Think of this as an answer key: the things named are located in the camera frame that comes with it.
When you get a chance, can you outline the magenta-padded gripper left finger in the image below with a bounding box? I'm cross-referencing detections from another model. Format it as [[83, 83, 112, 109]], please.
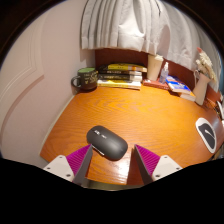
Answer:
[[43, 143, 94, 187]]

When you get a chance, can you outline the blue covered book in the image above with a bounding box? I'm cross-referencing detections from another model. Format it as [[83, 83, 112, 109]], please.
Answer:
[[165, 75, 192, 95]]

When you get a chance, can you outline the white flat device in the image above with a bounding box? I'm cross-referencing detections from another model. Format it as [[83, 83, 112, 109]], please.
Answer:
[[216, 99, 224, 121]]

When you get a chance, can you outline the dark grey computer mouse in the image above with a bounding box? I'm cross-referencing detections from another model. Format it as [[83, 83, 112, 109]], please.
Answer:
[[86, 125, 129, 162]]

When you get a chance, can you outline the thin black book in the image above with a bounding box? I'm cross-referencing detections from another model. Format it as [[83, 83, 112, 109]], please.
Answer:
[[98, 69, 144, 77]]

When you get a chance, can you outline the clear spray bottle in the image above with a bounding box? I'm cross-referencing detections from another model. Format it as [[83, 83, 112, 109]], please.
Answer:
[[159, 61, 170, 85]]

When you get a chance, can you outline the cream lidded cup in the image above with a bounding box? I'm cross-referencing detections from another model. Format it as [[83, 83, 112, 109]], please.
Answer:
[[147, 54, 165, 82]]

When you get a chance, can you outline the red flat notebook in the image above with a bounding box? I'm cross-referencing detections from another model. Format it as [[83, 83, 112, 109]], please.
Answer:
[[142, 78, 171, 91]]

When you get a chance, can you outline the dark mug with green inside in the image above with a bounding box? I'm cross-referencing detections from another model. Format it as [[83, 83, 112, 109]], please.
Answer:
[[70, 67, 99, 92]]

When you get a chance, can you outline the white ceramic vase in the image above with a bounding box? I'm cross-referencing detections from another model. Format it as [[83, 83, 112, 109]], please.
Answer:
[[192, 69, 212, 107]]

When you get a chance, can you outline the white and grey mouse pad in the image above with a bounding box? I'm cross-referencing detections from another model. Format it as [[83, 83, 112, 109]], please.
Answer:
[[195, 117, 218, 154]]

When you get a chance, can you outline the white pleated curtain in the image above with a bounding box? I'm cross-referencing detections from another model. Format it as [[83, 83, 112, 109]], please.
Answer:
[[79, 0, 216, 73]]

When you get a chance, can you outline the orange and white book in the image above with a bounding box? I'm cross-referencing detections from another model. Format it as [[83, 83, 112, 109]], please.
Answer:
[[176, 89, 197, 102]]

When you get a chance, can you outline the white flower bouquet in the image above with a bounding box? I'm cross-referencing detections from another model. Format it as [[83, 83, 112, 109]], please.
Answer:
[[194, 47, 215, 81]]

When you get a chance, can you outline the yellow and white book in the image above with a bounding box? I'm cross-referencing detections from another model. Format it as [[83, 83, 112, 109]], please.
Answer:
[[96, 79, 143, 91]]

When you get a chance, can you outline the dark book with yellow print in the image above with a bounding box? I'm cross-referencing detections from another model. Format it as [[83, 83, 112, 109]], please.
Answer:
[[97, 73, 144, 83]]

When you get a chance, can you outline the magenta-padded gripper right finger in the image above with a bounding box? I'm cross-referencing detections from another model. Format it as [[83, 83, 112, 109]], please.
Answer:
[[133, 143, 184, 186]]

